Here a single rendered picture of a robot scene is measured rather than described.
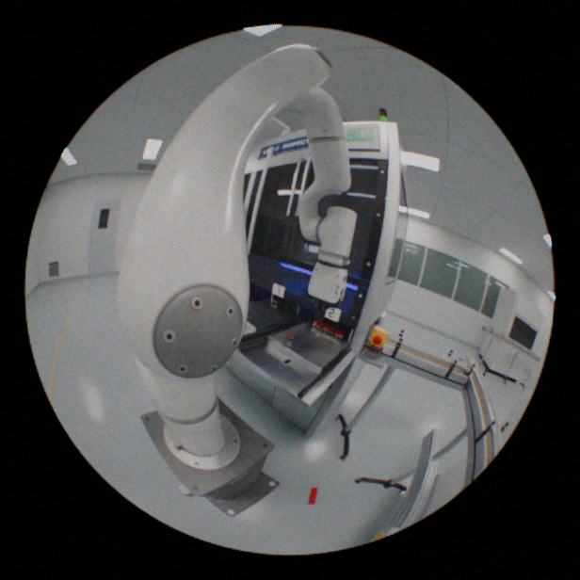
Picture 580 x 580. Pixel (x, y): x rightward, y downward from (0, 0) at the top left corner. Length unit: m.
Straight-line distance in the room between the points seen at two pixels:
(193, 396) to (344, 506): 1.31
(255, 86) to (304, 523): 1.57
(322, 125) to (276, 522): 1.64
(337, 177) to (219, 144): 0.30
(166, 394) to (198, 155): 0.25
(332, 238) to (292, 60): 0.43
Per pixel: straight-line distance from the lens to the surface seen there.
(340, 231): 0.47
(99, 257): 5.84
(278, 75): 0.27
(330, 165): 0.41
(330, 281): 0.48
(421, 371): 0.98
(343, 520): 1.43
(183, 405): 0.24
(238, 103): 0.22
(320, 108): 0.42
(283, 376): 0.61
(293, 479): 1.34
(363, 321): 0.79
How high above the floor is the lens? 1.29
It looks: 15 degrees down
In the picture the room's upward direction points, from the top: 11 degrees clockwise
